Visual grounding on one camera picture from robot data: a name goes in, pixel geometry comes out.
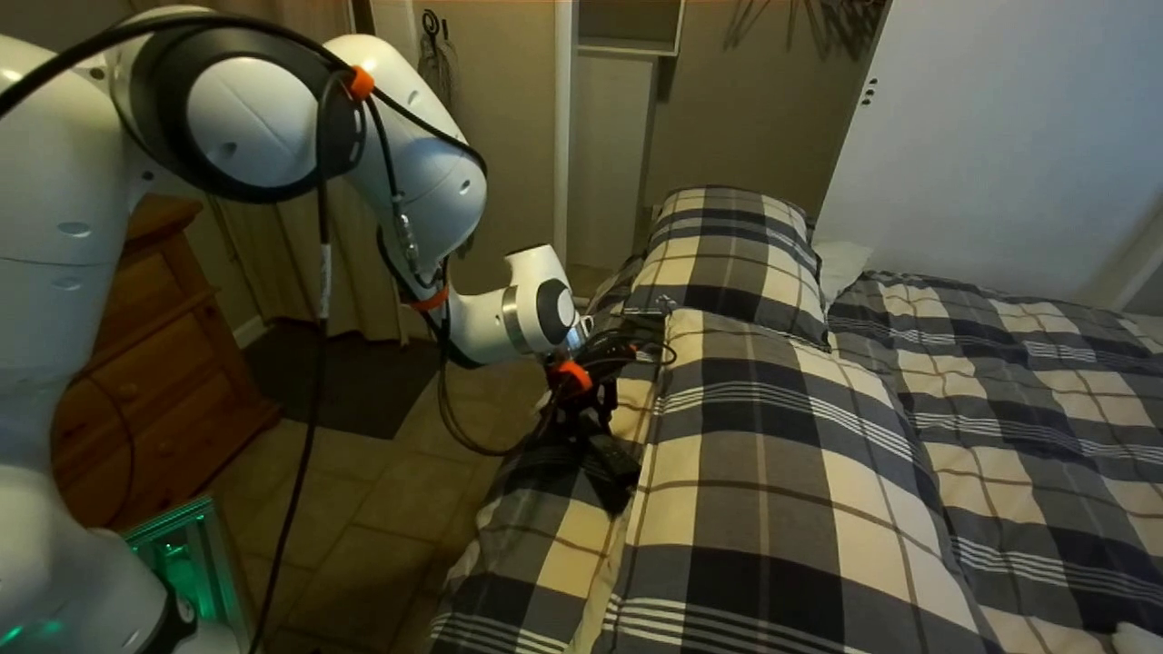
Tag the wooden dresser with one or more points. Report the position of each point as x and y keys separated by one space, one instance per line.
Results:
x=158 y=387

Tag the plaid bedspread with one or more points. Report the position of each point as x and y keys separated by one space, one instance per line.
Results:
x=1054 y=411

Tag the dark floor rug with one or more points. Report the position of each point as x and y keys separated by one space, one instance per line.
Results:
x=352 y=384

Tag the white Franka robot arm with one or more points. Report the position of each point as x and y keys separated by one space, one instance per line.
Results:
x=73 y=241

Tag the small plaid pillow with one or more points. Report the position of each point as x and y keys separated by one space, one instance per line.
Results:
x=730 y=256

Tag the green-lit control box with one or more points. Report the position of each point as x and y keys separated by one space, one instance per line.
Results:
x=182 y=567

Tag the pale closet door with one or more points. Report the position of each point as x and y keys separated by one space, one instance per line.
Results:
x=611 y=146

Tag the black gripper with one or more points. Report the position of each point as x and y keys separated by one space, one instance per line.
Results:
x=600 y=457

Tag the large plaid pillow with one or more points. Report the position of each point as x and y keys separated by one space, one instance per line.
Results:
x=787 y=486

